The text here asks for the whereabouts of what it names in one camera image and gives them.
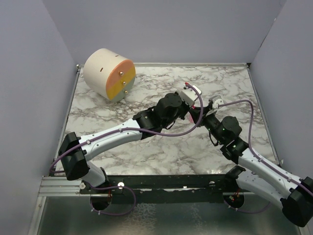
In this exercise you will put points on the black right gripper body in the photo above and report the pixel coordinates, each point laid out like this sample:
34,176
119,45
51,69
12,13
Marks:
210,121

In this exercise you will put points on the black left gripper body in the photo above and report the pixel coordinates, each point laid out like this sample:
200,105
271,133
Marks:
181,111

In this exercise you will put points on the pink strap keyring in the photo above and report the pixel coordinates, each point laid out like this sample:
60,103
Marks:
190,115

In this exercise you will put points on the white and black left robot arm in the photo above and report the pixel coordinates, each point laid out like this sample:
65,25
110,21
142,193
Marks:
77,152

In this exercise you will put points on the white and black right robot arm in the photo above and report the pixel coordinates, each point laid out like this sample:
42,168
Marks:
292,194

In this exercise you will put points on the cream cylinder with coloured face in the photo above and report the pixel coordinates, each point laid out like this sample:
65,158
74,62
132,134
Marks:
109,74

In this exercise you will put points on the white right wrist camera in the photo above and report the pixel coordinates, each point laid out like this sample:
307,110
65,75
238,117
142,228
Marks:
215,102

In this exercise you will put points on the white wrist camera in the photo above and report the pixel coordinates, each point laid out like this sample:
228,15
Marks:
215,102
188,95

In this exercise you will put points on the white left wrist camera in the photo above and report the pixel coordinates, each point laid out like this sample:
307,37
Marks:
188,95

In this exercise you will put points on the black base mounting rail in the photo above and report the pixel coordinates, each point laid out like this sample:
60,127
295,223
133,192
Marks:
166,189

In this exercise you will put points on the aluminium table frame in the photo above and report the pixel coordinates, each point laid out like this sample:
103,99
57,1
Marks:
62,210

